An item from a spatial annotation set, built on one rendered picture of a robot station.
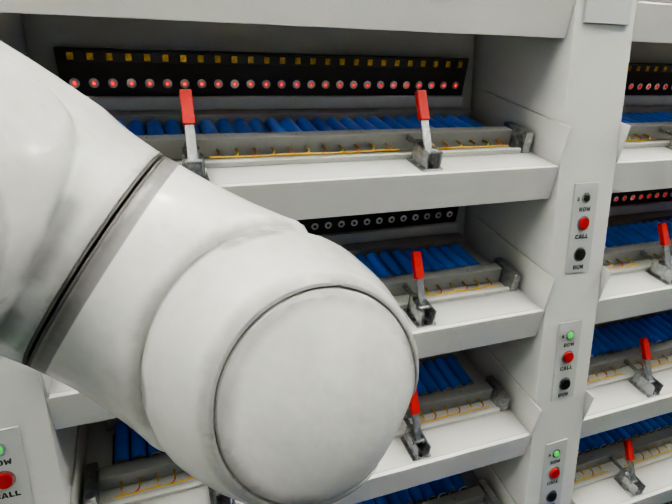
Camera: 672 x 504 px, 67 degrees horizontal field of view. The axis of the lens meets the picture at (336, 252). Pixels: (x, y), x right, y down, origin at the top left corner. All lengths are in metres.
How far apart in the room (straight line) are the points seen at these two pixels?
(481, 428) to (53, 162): 0.72
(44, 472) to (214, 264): 0.48
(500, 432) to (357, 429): 0.67
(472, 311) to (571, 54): 0.34
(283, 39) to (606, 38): 0.41
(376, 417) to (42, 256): 0.12
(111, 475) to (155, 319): 0.54
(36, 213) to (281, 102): 0.55
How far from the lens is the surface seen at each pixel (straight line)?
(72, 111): 0.21
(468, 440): 0.79
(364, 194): 0.57
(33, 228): 0.18
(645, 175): 0.83
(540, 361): 0.78
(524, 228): 0.76
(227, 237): 0.19
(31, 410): 0.59
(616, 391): 0.98
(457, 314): 0.69
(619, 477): 1.11
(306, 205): 0.55
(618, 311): 0.87
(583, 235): 0.76
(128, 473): 0.71
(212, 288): 0.16
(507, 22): 0.66
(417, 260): 0.65
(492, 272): 0.76
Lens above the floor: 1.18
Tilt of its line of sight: 15 degrees down
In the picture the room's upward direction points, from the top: 1 degrees counter-clockwise
